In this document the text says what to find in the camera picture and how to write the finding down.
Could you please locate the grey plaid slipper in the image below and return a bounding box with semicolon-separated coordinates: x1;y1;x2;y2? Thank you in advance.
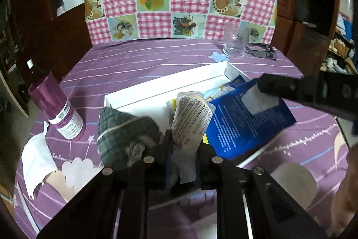
96;107;163;171

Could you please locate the yellow printed card pack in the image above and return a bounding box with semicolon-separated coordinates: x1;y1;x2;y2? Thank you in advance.
167;96;212;147

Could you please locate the blue plastic package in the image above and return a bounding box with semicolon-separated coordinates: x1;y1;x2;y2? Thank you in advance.
205;79;296;159

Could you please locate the white paper towel roll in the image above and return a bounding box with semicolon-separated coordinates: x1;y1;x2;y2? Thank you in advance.
271;163;318;209

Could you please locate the person's right hand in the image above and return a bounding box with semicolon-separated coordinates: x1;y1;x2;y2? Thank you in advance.
331;145;358;235

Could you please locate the white shallow cardboard box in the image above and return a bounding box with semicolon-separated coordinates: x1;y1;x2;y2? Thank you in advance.
104;60;280;169

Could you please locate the dark wooden cabinet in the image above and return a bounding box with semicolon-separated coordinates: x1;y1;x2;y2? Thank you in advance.
271;0;339;75

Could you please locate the white face mask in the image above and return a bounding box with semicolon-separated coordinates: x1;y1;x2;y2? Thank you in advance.
21;121;58;200

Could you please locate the clear drinking glass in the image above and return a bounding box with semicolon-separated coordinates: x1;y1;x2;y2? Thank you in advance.
223;23;250;58

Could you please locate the purple striped tablecloth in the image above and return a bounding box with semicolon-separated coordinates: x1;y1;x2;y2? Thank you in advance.
13;38;350;239

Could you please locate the white paper strip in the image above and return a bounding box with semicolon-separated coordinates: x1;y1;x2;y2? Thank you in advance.
15;183;40;234

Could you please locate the purple spray bottle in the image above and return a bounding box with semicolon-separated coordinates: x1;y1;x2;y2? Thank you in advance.
27;59;85;140

